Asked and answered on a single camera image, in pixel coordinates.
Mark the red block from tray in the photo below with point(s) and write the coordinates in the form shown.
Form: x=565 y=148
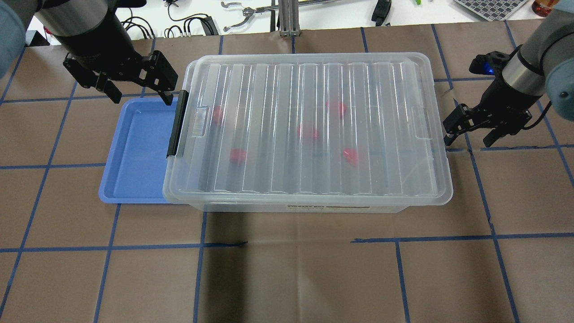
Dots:
x=238 y=156

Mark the blue plastic tray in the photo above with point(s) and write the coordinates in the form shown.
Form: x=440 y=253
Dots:
x=136 y=164

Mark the aluminium frame post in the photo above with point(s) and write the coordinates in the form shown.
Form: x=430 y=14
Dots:
x=288 y=13

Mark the clear plastic box lid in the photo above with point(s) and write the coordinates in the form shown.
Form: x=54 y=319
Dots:
x=309 y=130

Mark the checkered calibration board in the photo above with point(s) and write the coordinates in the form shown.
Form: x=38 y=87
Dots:
x=492 y=10

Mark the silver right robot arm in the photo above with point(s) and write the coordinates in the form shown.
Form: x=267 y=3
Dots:
x=536 y=76

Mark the clear plastic storage box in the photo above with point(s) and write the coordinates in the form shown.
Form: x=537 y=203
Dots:
x=291 y=207

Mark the black power adapter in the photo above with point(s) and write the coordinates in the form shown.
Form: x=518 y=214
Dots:
x=381 y=12

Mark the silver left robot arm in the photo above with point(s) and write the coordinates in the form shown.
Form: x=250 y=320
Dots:
x=69 y=21

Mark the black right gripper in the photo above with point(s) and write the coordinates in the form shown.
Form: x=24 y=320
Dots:
x=508 y=100

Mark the red block in box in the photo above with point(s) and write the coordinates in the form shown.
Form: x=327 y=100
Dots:
x=351 y=156
x=337 y=109
x=218 y=116
x=306 y=132

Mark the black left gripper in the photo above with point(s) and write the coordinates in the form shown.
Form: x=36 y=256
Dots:
x=95 y=45

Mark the black box latch handle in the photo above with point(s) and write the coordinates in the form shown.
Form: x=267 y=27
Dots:
x=175 y=135

